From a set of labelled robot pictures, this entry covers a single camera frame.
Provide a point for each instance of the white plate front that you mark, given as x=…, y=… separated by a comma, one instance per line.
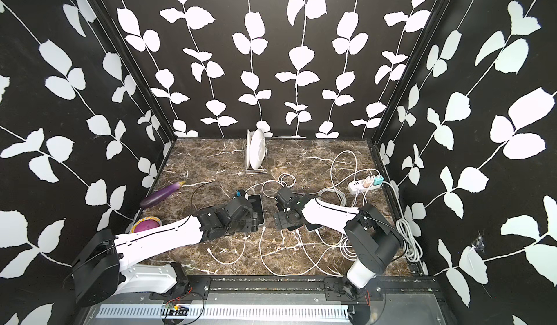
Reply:
x=257, y=149

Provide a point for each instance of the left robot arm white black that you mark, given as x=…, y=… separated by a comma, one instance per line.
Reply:
x=113, y=264

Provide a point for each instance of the white plate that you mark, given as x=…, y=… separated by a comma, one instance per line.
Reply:
x=257, y=149
x=247, y=149

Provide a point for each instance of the colourful bowl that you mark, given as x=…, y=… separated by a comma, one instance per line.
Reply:
x=148, y=217

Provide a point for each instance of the white perforated cable duct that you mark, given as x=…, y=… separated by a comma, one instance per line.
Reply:
x=296, y=313

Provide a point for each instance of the white plate rear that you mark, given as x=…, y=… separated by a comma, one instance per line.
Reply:
x=247, y=149

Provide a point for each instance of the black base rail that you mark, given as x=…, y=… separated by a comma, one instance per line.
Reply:
x=278, y=285

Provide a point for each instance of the clear plate rack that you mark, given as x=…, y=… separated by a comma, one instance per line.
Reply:
x=256, y=169

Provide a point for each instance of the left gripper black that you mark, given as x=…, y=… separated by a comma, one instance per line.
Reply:
x=252, y=224

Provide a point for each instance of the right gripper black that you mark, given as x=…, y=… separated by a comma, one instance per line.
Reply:
x=281, y=213

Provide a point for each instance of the purple eggplant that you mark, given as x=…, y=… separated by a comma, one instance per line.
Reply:
x=160, y=195

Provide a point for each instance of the white power strip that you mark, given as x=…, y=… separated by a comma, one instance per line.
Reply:
x=365, y=185

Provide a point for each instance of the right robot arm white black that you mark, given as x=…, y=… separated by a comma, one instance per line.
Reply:
x=374, y=240

